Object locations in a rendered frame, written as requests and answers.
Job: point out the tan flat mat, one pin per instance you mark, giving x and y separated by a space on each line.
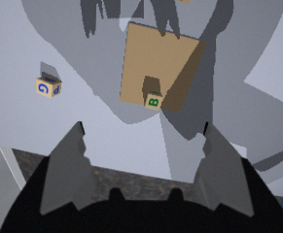
159 61

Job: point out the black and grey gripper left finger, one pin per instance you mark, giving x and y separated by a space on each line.
61 185

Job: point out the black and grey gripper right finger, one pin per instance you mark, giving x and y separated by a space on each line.
228 184

